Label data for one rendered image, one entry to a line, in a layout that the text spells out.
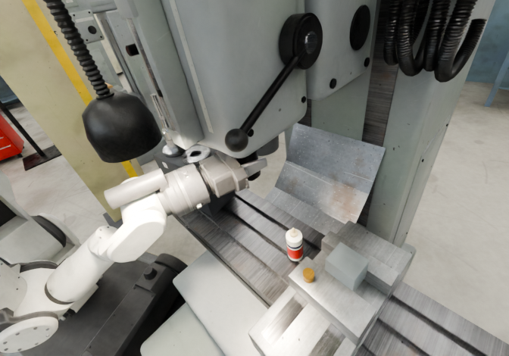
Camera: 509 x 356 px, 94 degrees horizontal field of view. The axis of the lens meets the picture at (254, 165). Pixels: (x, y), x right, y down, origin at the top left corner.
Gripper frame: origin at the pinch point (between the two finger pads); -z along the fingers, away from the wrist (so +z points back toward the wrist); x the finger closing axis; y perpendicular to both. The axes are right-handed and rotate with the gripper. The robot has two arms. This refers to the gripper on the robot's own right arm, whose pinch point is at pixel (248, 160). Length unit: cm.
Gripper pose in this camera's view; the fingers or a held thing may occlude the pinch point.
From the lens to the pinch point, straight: 51.7
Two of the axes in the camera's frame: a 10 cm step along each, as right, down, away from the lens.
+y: 1.5, 7.9, 5.9
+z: -8.6, 4.0, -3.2
